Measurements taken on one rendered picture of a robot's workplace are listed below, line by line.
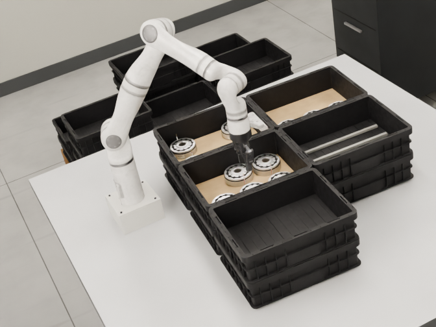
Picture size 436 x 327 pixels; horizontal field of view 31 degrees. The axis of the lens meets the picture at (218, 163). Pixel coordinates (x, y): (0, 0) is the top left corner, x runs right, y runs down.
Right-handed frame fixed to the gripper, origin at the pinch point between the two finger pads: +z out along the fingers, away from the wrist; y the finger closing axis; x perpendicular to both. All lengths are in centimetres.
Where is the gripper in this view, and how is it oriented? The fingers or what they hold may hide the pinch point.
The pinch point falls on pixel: (245, 163)
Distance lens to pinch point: 273.3
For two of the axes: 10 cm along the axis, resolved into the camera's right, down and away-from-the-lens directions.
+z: 1.6, 8.1, 5.6
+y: 3.8, 4.7, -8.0
